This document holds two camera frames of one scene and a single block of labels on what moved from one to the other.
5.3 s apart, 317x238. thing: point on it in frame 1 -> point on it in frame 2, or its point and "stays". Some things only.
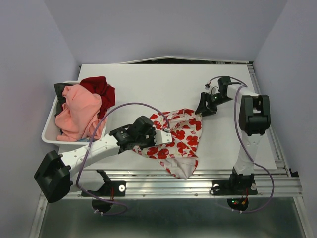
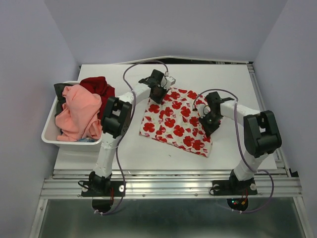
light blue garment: [85, 140] stays
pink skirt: [79, 119] stays
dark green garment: [59, 88] stays
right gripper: [204, 96] -> [208, 129]
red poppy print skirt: [179, 157] -> [174, 122]
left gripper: [152, 132] -> [159, 99]
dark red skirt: [98, 85] stays
